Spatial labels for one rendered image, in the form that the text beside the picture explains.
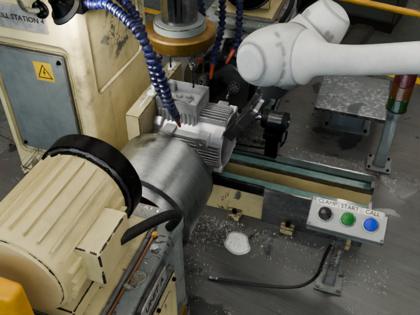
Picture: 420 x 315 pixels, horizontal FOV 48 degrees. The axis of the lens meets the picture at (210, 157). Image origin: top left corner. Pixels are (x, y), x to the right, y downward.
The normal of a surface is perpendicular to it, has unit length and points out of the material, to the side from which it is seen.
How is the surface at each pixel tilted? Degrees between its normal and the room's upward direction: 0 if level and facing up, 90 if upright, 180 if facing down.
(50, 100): 90
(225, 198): 90
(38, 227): 22
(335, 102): 0
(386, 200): 0
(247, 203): 90
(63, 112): 90
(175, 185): 40
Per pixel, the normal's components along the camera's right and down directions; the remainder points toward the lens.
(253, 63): -0.74, 0.31
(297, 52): 0.25, 0.15
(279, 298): 0.00, -0.76
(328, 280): -0.33, 0.62
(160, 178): 0.40, -0.60
